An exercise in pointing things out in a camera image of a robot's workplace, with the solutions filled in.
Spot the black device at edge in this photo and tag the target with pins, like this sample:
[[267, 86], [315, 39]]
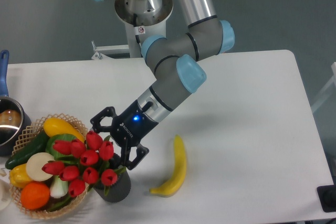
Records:
[[327, 197]]

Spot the white frame at right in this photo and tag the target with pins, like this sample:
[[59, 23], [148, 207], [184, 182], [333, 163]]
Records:
[[324, 93]]

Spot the yellow banana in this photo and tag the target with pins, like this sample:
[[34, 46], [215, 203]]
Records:
[[174, 183]]

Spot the blue handled saucepan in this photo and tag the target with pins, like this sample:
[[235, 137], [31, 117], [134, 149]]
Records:
[[13, 117]]

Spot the yellow squash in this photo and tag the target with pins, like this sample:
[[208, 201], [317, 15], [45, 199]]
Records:
[[56, 126]]

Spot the dark grey ribbed vase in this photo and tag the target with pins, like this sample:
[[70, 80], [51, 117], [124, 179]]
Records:
[[118, 191]]

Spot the green bok choy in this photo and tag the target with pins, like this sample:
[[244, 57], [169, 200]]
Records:
[[59, 188]]

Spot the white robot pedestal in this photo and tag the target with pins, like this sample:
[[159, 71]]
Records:
[[142, 19]]

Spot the green bean pod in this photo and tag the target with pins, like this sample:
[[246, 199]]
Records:
[[59, 205]]

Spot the dark green cucumber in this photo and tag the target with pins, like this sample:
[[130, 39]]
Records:
[[36, 145]]

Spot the red tulip bouquet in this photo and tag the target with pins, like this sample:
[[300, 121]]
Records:
[[85, 163]]

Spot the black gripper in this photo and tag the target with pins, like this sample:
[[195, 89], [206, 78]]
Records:
[[127, 129]]

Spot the yellow bell pepper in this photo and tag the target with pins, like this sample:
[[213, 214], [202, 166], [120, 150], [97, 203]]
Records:
[[18, 176]]

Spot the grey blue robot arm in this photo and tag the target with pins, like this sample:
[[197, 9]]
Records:
[[174, 64]]

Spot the woven wicker basket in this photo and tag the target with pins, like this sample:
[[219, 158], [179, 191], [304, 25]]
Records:
[[28, 134]]

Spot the orange fruit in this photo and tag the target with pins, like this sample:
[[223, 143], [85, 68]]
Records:
[[34, 195]]

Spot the white round radish slice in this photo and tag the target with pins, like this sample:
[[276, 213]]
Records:
[[34, 166]]

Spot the white garlic clove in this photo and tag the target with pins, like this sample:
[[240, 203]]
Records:
[[3, 172]]

